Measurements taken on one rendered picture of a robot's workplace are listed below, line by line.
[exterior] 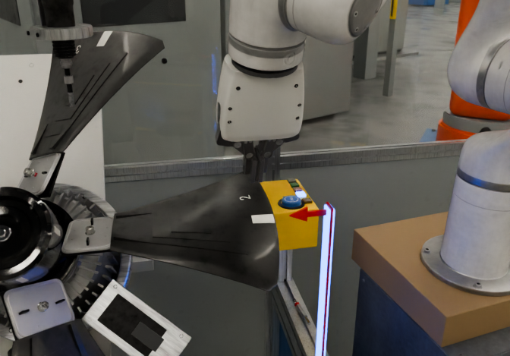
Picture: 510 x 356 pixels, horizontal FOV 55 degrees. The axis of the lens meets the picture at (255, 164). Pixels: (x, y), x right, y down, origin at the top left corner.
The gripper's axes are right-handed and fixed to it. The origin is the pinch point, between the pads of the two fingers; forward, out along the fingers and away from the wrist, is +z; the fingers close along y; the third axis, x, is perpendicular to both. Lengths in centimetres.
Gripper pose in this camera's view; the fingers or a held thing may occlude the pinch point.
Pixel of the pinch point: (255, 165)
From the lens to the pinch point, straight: 65.0
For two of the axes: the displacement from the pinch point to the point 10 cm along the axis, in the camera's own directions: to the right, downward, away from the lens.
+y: -9.7, 0.8, -2.1
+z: -0.7, 7.8, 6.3
